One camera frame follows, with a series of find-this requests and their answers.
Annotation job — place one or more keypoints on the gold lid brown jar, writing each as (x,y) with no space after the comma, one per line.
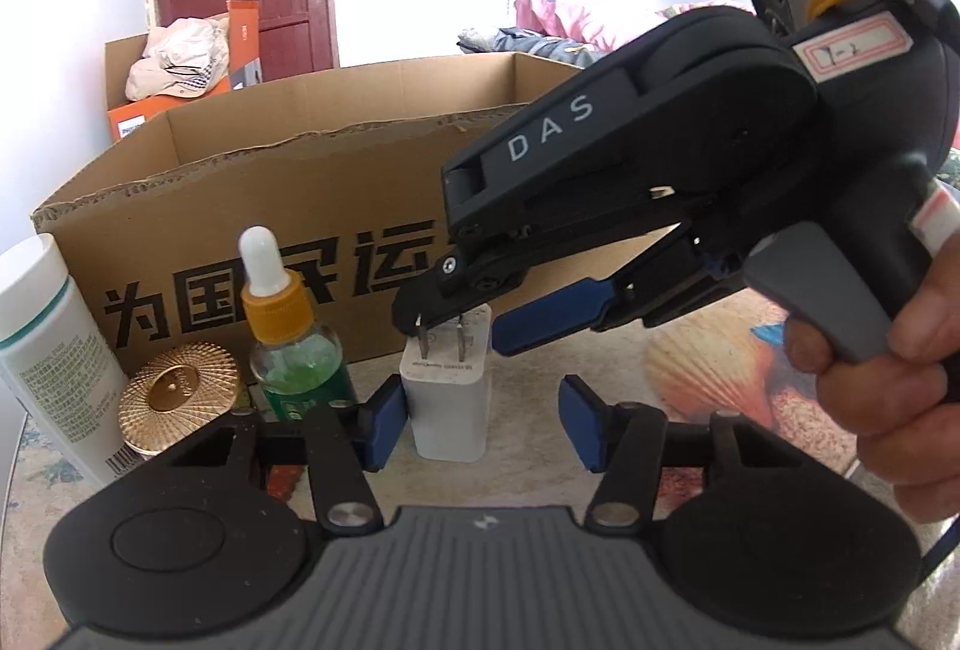
(176,394)

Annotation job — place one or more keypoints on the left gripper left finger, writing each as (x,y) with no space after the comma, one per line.
(225,524)

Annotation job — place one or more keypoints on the pink blanket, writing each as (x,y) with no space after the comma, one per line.
(570,19)

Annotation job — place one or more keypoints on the grey bed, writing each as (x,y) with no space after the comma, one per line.
(519,40)

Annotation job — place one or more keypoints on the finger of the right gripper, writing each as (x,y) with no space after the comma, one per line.
(454,285)
(581,306)

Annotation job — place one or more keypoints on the beige cloth in box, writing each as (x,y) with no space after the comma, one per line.
(186,60)

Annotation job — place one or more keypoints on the white pill bottle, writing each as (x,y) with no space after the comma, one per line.
(58,364)

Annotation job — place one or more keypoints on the brown cardboard box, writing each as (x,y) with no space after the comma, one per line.
(343,166)

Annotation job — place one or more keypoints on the white power adapter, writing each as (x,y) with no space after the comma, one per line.
(447,386)

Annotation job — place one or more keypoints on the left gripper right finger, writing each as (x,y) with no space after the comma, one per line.
(744,526)

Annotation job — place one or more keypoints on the green dropper bottle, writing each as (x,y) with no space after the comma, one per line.
(297,361)

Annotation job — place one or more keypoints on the person's right hand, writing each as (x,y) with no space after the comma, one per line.
(907,432)

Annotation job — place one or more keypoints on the orange Philips box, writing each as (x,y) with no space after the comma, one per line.
(245,69)

